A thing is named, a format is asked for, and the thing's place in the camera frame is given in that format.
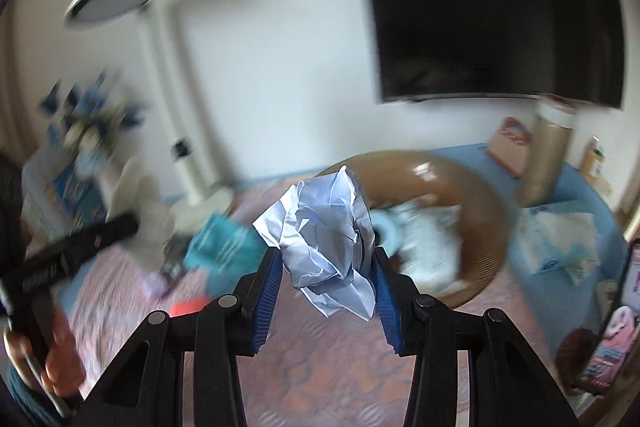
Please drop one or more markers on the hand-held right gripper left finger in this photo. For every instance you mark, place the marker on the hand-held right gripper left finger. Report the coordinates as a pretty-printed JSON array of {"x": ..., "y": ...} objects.
[{"x": 267, "y": 302}]

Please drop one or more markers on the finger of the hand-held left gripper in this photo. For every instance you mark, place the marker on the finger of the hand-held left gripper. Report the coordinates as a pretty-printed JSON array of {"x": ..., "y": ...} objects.
[{"x": 100, "y": 234}]

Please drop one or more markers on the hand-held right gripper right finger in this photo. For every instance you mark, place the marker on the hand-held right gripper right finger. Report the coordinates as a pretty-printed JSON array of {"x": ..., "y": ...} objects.
[{"x": 385, "y": 302}]

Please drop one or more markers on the white paper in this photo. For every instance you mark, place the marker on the white paper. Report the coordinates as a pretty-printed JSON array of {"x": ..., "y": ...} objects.
[{"x": 325, "y": 247}]

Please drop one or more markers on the brown bowl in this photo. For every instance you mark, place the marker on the brown bowl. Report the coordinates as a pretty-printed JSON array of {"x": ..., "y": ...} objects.
[{"x": 480, "y": 217}]

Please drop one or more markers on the person's left hand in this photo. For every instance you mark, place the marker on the person's left hand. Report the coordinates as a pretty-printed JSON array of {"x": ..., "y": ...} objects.
[{"x": 62, "y": 357}]

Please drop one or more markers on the blue cover book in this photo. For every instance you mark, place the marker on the blue cover book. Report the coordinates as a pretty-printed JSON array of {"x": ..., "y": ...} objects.
[{"x": 75, "y": 192}]

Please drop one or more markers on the white ribbed vase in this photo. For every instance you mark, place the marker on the white ribbed vase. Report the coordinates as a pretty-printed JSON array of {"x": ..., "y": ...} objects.
[{"x": 145, "y": 207}]

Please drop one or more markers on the light blue plush toy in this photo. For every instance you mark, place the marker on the light blue plush toy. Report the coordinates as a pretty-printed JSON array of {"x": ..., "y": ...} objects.
[{"x": 390, "y": 232}]

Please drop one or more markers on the teal packet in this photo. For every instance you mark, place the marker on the teal packet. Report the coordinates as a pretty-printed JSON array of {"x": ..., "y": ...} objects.
[{"x": 220, "y": 247}]

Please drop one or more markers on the silver patterned snack packet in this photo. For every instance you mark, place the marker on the silver patterned snack packet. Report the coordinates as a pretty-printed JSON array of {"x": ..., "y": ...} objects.
[{"x": 172, "y": 257}]

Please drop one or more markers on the white plush toy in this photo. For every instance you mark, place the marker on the white plush toy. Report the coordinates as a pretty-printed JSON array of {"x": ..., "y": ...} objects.
[{"x": 430, "y": 237}]

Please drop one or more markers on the pink patterned blanket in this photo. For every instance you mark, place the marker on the pink patterned blanket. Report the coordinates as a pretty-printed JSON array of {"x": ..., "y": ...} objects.
[{"x": 325, "y": 372}]

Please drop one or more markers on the blue white artificial flowers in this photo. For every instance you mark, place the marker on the blue white artificial flowers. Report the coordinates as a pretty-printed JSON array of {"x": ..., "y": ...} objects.
[{"x": 90, "y": 117}]

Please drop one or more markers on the white desk lamp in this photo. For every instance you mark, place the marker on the white desk lamp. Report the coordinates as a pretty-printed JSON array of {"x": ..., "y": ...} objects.
[{"x": 155, "y": 72}]

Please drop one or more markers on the white blue tissue pack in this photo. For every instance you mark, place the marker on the white blue tissue pack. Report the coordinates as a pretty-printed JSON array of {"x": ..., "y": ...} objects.
[{"x": 555, "y": 237}]

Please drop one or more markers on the pink box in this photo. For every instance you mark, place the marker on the pink box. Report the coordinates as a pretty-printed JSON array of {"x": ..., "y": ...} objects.
[{"x": 510, "y": 147}]

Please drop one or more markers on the gold thermos bottle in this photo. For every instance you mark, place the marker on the gold thermos bottle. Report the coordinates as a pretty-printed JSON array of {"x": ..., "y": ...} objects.
[{"x": 545, "y": 157}]

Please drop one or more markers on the yellow bottle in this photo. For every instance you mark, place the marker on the yellow bottle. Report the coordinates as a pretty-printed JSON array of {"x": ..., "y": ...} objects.
[{"x": 594, "y": 162}]

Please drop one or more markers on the black wall television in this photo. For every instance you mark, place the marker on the black wall television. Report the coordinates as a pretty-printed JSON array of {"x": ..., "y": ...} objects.
[{"x": 475, "y": 7}]

